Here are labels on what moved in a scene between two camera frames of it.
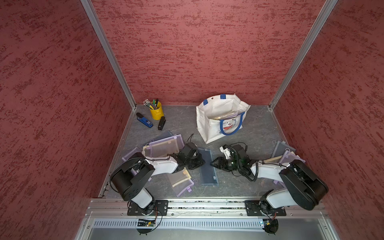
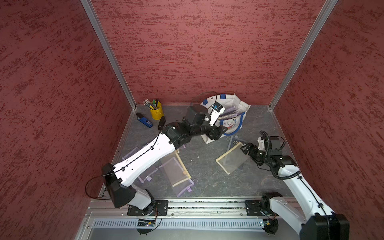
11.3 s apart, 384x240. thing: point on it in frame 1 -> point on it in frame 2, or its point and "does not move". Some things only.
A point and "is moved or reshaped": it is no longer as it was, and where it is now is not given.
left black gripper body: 195,162 -> 212,131
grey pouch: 280,148 is moved or reshaped
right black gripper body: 228,165 -> 257,155
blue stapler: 143,120 does not move
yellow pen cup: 157,114 does not move
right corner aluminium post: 314,31 does not move
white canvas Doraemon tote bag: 219,116 does not move
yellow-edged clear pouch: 181,181 does not move
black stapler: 162,122 does not move
